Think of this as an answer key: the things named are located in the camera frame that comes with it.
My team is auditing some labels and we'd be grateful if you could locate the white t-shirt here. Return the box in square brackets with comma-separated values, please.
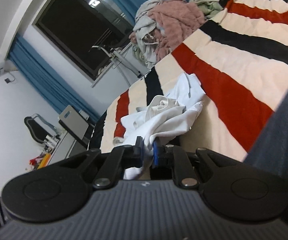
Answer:
[114, 73, 206, 180]

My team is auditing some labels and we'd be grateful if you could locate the pile of clothes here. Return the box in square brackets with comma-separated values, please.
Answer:
[129, 0, 223, 69]

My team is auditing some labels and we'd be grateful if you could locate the white dresser with drawers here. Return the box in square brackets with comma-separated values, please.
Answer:
[26, 130, 87, 170]

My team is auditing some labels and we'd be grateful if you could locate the white black chair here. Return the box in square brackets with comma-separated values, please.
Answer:
[58, 105, 91, 150]

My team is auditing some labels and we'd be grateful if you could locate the left blue curtain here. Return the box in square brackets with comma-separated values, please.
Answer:
[7, 34, 100, 124]

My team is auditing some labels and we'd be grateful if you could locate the dark blue trouser leg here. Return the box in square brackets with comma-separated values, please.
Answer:
[244, 92, 288, 180]

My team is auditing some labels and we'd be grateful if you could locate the striped fleece blanket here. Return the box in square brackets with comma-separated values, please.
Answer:
[91, 0, 288, 161]

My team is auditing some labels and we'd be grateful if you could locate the dark window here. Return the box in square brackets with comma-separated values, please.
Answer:
[36, 0, 133, 80]

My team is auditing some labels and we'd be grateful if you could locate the wavy frame mirror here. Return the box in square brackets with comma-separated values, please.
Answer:
[24, 113, 59, 144]

